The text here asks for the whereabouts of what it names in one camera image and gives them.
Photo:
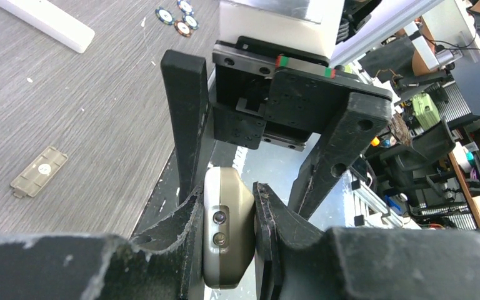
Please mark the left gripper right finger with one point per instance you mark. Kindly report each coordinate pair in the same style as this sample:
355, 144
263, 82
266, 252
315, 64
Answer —
296, 260

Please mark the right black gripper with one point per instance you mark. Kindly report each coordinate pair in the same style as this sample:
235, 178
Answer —
272, 94

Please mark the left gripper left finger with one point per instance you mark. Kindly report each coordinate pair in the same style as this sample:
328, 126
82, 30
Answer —
162, 262

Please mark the white remote control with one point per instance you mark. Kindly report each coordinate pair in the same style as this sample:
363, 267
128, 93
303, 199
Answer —
53, 21
229, 236

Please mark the white battery cover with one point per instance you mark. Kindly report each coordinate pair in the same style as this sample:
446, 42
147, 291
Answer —
37, 175

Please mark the poker chip three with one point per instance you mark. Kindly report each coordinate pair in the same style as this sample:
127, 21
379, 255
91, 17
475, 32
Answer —
190, 21

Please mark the poker chip two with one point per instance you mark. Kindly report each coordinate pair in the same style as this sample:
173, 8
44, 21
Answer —
183, 29

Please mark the poker chip four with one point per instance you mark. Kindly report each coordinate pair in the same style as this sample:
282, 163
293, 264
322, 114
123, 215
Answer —
186, 7

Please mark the poker chip one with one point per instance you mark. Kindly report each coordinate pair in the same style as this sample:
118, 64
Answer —
165, 16

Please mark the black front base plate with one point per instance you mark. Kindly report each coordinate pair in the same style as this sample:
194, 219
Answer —
164, 196

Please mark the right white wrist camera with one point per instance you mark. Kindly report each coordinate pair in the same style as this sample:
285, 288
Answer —
309, 26

